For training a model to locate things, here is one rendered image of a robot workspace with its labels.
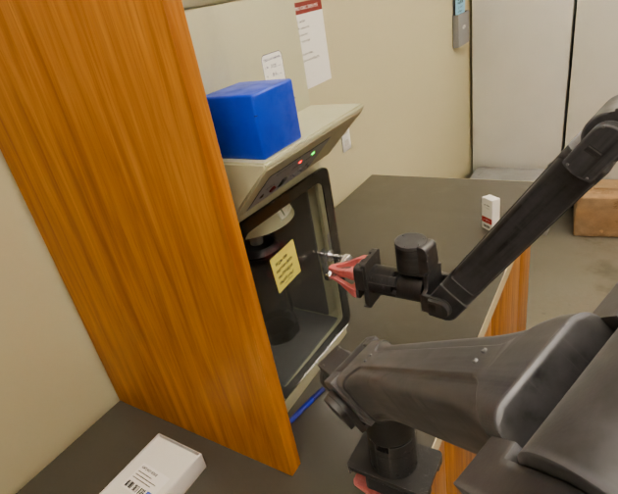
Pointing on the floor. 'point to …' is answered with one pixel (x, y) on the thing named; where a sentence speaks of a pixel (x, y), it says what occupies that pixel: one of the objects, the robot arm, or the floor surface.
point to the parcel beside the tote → (608, 210)
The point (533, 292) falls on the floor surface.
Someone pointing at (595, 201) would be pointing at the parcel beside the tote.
